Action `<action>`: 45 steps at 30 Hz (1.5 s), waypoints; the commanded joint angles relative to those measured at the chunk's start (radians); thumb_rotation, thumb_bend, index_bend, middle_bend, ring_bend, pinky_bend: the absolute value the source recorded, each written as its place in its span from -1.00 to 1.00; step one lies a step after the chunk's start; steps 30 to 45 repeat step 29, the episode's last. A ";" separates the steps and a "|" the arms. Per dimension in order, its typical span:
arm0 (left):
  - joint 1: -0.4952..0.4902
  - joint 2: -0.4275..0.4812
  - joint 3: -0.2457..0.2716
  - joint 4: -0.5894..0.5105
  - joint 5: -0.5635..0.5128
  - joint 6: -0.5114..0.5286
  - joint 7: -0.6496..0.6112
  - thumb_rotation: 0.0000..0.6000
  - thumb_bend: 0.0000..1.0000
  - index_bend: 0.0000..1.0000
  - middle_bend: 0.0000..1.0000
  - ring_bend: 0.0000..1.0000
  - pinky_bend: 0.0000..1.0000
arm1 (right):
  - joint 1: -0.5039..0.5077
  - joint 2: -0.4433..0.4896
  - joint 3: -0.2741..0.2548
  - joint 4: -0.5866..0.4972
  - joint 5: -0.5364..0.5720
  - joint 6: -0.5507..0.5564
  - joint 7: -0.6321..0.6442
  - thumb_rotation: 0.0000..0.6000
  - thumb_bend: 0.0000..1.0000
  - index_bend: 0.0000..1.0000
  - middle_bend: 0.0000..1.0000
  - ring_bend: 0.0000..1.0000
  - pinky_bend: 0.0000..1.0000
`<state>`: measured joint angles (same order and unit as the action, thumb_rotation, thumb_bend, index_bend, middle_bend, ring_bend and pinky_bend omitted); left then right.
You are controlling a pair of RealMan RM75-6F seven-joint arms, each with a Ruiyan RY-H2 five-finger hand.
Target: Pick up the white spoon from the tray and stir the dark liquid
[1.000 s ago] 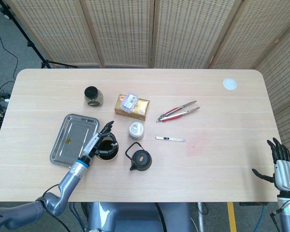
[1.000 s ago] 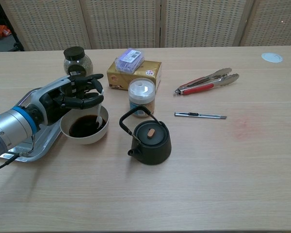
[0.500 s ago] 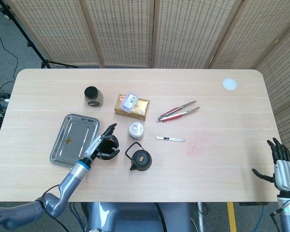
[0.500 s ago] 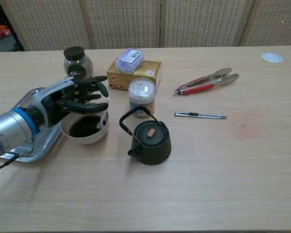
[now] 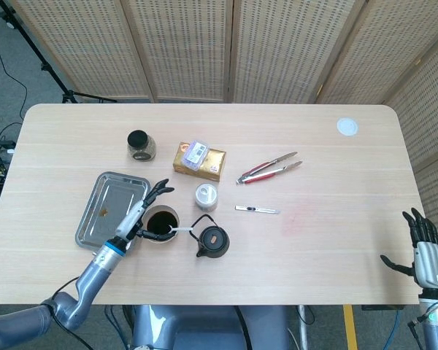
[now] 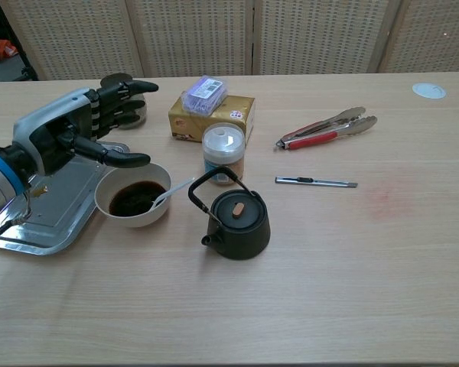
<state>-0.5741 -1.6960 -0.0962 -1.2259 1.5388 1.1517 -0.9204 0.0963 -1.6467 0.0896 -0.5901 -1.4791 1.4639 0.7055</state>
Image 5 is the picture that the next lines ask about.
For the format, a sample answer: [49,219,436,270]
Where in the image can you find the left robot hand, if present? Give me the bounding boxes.
[115,178,180,244]

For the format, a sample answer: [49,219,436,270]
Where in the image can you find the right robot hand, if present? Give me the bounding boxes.
[380,207,438,291]

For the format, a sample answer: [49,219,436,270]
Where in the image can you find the stainless steel tray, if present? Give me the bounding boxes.
[74,171,150,251]

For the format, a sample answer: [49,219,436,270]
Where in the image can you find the cup of dark coffee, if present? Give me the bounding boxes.
[139,202,180,243]

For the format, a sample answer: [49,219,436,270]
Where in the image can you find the glass jar black lid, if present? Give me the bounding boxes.
[126,130,157,162]

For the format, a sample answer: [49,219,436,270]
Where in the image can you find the clear plastic swab container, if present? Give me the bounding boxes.
[194,182,219,212]

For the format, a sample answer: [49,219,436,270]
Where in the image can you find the black cast iron teapot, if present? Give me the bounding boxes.
[188,214,231,260]

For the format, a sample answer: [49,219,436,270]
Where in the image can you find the purple packet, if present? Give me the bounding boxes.
[181,140,211,171]

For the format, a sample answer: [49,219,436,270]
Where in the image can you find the gold tissue pack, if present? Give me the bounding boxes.
[172,141,227,182]

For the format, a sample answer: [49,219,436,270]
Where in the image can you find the grey robot torso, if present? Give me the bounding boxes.
[131,305,289,350]

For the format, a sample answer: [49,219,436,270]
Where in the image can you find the silver utility knife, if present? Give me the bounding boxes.
[234,205,281,215]

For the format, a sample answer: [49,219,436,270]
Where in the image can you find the metal table leg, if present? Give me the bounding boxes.
[296,305,310,350]

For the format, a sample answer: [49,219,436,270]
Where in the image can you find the black tripod stand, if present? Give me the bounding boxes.
[0,0,118,104]

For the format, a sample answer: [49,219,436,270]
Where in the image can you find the woven folding screen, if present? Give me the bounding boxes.
[7,0,438,249]

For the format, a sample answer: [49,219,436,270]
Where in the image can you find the blue cable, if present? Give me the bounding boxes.
[383,309,403,350]

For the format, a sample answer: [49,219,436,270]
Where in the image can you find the red handled metal tongs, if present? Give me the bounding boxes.
[235,151,304,185]

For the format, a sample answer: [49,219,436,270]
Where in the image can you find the white round cable grommet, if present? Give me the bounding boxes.
[337,117,360,138]

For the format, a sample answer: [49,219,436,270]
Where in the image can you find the long black floor cable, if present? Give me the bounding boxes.
[0,14,29,120]

